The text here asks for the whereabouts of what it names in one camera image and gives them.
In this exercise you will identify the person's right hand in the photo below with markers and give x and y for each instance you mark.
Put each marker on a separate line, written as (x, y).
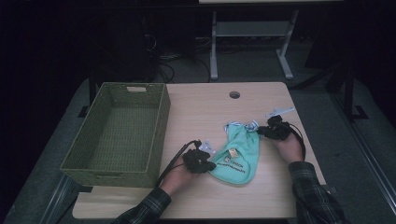
(289, 149)

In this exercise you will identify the green woven basket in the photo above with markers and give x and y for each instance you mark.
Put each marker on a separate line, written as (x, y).
(118, 124)

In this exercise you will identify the grey metal stand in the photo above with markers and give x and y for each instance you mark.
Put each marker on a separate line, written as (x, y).
(252, 29)

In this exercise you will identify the mint green garment striped trim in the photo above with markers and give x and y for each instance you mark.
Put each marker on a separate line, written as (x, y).
(239, 155)

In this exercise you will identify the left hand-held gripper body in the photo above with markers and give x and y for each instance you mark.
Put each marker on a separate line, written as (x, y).
(196, 160)

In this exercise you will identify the person's left hand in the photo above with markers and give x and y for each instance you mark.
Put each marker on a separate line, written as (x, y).
(177, 179)

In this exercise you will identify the black stand leg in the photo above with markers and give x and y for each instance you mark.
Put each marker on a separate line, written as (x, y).
(90, 93)
(350, 93)

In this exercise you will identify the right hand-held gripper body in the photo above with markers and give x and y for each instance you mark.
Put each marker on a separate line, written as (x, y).
(278, 129)

